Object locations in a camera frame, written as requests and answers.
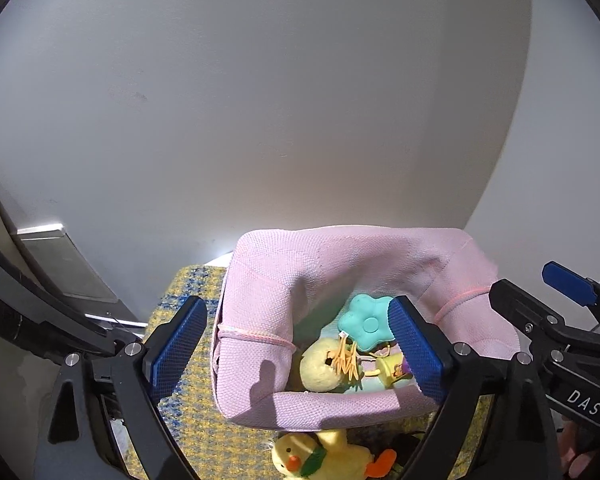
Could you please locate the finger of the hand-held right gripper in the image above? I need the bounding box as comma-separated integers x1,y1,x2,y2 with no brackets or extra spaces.
541,261,600,321
489,280,600,377

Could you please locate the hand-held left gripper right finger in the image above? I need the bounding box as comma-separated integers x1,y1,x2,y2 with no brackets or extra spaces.
386,295,563,480

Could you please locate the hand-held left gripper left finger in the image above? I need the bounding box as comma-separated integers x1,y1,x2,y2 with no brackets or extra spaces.
34,295,208,480

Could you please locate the yellow toy cup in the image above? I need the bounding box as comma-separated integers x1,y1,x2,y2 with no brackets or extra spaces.
365,352,406,388

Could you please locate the teal flower toy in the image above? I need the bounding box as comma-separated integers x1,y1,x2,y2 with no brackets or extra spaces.
338,294,396,352

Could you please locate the yellow plush ring toy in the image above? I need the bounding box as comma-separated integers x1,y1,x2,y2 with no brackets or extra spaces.
299,337,363,393

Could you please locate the pink cloth basket liner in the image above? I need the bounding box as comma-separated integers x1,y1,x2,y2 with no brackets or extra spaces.
212,226,521,433

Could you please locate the person's right hand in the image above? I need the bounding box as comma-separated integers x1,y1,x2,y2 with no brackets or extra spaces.
557,420,600,480

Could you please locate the yellow blue checked blanket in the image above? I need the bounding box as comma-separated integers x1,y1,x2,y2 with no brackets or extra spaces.
122,265,496,480

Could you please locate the yellow plush duck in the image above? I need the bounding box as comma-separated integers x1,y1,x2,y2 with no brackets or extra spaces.
271,427,398,480

